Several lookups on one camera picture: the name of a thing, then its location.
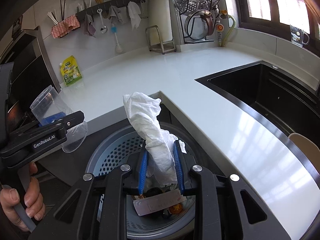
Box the clear plastic cup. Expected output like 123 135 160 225
30 85 88 153

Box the white paper towel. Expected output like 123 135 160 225
123 92 178 186

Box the pink toothbrush blister package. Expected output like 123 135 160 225
133 189 187 216

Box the orange mandarin peel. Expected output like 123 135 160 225
169 203 183 215

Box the grey perforated trash basket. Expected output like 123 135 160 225
86 122 201 239

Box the black kitchen sink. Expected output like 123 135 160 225
197 61 319 146

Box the person's left hand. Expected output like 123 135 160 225
1 162 46 232

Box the yellow green refill pouch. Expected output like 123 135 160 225
60 55 82 87

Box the black stove range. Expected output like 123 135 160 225
1 26 61 134

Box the pink waffle dishcloth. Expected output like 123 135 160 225
51 15 80 38

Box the purple grey hanging cloth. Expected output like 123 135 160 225
84 14 96 37

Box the steel ladle spoon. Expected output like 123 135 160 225
97 8 108 34

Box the blue white bottle brush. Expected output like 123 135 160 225
111 23 123 53

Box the white chopsticks bundle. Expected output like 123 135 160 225
47 11 59 25

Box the steel cutting board stand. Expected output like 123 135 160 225
145 25 177 55

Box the white hanging cloth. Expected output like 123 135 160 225
127 1 141 30

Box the white cutting board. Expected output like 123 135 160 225
148 0 173 45

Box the steel pot lid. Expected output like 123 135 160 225
184 9 214 41

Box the black lid rack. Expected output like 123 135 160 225
173 0 220 42

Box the glass mug on sill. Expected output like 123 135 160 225
290 25 310 47

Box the yellow gas hose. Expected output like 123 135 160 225
218 15 236 47

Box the dark wall hook rail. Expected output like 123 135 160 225
76 0 145 21

